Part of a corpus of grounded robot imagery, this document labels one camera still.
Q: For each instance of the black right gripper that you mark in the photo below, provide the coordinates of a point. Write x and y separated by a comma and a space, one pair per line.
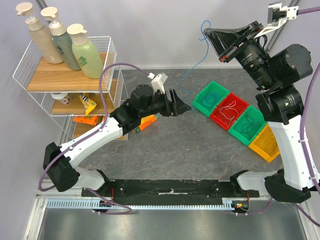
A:
239, 42

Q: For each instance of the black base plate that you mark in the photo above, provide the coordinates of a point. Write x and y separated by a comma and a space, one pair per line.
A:
173, 191

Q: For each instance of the white wire shelf rack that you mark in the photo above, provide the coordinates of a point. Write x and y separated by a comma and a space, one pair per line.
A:
40, 78

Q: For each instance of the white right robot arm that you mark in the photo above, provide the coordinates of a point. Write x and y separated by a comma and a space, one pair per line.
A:
281, 105

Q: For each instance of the red storage bin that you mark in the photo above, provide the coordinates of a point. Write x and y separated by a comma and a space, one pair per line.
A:
228, 111

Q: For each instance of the light green pump bottle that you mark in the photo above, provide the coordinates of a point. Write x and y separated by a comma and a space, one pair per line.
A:
85, 51

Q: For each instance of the orange yellow crayon box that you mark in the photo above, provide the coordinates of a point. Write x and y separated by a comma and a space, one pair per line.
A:
145, 122

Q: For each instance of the yellow snack bag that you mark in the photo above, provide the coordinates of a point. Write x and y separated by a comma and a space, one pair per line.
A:
87, 102

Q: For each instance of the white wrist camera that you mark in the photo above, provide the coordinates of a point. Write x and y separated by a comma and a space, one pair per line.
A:
277, 16
158, 81

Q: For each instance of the white cup on shelf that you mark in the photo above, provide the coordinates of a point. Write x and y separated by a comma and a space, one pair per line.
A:
62, 97

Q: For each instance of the grey cable duct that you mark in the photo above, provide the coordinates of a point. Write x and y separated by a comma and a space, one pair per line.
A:
97, 204

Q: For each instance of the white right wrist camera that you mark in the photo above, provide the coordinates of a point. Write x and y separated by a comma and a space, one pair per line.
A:
277, 16

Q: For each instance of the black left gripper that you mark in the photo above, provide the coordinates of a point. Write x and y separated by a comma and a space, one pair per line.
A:
175, 107

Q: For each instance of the orange boxes on shelf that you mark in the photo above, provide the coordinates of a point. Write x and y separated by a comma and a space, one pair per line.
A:
92, 120

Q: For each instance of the grey-green pump bottle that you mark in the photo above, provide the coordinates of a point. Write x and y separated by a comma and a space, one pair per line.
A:
61, 38

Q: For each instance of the beige pump bottle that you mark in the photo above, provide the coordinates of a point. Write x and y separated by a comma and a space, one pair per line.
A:
39, 34

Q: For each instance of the green storage bin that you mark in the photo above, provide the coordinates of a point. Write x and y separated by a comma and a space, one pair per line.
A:
248, 125
209, 98

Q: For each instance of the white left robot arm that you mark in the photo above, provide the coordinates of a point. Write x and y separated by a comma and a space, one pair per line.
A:
61, 163

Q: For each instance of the yellow storage bin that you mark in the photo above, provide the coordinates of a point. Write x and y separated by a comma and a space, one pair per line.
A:
265, 144

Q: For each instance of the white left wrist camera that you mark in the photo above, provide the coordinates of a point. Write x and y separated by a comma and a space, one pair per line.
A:
158, 81

